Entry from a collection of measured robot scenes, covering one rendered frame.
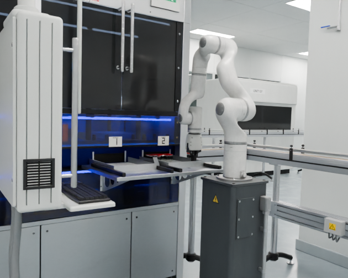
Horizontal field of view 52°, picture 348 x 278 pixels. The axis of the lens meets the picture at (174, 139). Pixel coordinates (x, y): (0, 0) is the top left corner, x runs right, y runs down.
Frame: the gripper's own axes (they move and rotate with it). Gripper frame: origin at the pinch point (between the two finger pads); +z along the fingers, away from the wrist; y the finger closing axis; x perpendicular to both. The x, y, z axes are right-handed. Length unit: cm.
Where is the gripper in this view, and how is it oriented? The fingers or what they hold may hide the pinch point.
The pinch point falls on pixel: (193, 158)
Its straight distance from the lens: 219.5
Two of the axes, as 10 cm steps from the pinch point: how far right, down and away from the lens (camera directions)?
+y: -8.2, 0.1, -5.7
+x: 5.7, 0.7, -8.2
